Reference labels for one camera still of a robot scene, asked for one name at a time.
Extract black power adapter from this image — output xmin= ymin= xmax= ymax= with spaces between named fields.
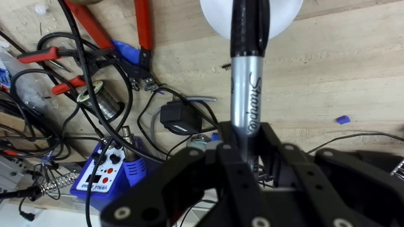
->
xmin=159 ymin=100 xmax=203 ymax=137

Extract metal coil iron holder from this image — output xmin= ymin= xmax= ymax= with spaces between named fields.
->
xmin=39 ymin=169 xmax=82 ymax=197

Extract solder wire spool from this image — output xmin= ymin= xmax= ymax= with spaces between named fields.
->
xmin=74 ymin=80 xmax=126 ymax=122

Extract blue soldering station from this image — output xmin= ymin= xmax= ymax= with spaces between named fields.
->
xmin=68 ymin=140 xmax=129 ymax=207

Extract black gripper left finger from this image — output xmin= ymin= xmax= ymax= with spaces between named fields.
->
xmin=99 ymin=122 xmax=275 ymax=227

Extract small purple scrap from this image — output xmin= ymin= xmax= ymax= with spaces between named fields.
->
xmin=334 ymin=114 xmax=352 ymax=127

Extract thick black cable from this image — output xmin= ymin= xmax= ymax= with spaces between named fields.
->
xmin=56 ymin=0 xmax=166 ymax=163

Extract white cup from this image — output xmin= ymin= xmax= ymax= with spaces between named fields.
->
xmin=198 ymin=0 xmax=304 ymax=42

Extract black silver Sharpie marker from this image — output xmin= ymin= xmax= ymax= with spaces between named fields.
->
xmin=228 ymin=0 xmax=271 ymax=175

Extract thin black cable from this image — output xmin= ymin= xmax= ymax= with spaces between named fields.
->
xmin=306 ymin=132 xmax=404 ymax=156

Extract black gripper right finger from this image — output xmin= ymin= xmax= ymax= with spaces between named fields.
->
xmin=254 ymin=123 xmax=404 ymax=227

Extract red-handled cutter with blue joint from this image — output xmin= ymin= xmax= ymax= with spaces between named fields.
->
xmin=61 ymin=0 xmax=159 ymax=93

